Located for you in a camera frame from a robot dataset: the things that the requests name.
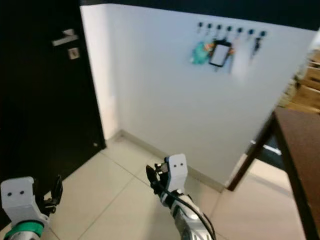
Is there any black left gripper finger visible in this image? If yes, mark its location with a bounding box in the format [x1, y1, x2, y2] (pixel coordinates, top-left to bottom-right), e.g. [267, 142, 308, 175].
[51, 175, 64, 205]

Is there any black door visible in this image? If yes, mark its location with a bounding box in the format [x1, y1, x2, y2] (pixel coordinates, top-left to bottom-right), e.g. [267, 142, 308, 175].
[0, 0, 107, 228]

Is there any black card holder white card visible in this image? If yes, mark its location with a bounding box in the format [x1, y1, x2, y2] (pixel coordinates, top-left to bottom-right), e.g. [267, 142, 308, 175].
[208, 41, 233, 70]

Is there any silver door lock plate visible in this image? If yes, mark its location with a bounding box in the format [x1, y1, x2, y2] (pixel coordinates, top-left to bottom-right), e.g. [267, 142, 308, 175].
[67, 47, 80, 61]

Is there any dark brown wooden table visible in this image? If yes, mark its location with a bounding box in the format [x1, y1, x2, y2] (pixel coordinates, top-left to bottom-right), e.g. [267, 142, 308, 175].
[227, 107, 320, 240]

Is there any black hanging key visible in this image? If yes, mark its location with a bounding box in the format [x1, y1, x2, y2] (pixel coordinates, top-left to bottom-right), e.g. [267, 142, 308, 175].
[254, 37, 263, 57]

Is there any plain large cardboard box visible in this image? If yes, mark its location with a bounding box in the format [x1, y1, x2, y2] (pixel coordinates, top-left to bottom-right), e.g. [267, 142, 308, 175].
[286, 84, 320, 113]

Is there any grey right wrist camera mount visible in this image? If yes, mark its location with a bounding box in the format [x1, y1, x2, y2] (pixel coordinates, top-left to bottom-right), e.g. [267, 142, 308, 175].
[164, 154, 189, 193]

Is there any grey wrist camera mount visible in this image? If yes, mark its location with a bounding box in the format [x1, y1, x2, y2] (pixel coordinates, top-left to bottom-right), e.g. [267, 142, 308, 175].
[164, 154, 189, 193]
[0, 177, 37, 224]

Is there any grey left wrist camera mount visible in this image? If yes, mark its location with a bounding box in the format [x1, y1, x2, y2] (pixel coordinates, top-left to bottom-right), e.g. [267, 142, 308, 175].
[0, 177, 37, 224]

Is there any pale grey lanyard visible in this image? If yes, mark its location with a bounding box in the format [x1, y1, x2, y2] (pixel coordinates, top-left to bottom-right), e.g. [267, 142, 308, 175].
[230, 35, 243, 76]

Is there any silver door handle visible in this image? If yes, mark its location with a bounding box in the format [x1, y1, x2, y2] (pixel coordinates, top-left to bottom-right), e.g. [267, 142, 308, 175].
[52, 29, 78, 47]

